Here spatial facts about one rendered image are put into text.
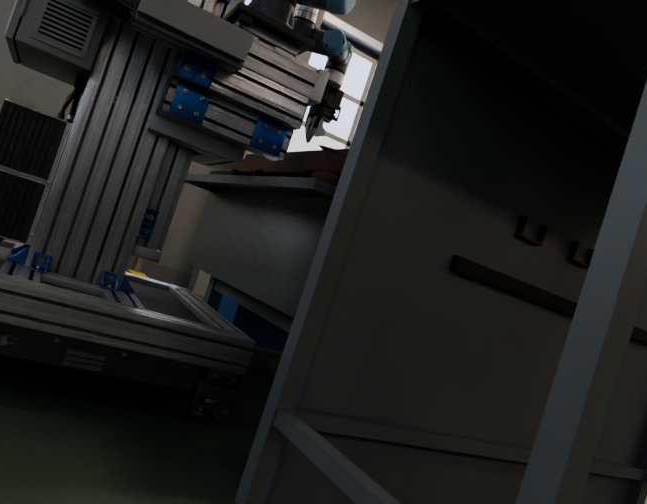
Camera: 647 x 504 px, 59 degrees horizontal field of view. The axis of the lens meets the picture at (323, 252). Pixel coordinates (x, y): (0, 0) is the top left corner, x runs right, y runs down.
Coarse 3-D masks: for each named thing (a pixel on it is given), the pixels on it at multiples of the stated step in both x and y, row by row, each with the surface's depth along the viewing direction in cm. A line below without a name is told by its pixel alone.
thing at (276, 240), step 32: (224, 224) 238; (256, 224) 210; (288, 224) 188; (320, 224) 170; (192, 256) 260; (224, 256) 227; (256, 256) 202; (288, 256) 181; (256, 288) 194; (288, 288) 175
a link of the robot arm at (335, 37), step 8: (320, 32) 183; (328, 32) 181; (336, 32) 180; (320, 40) 183; (328, 40) 180; (336, 40) 180; (344, 40) 180; (312, 48) 185; (320, 48) 184; (328, 48) 181; (336, 48) 180; (344, 48) 183; (328, 56) 186; (336, 56) 185; (344, 56) 187
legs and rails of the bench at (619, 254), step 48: (432, 0) 102; (624, 192) 58; (624, 240) 57; (624, 288) 56; (576, 336) 58; (624, 336) 57; (576, 384) 57; (288, 432) 98; (576, 432) 55; (336, 480) 84; (528, 480) 58; (576, 480) 56
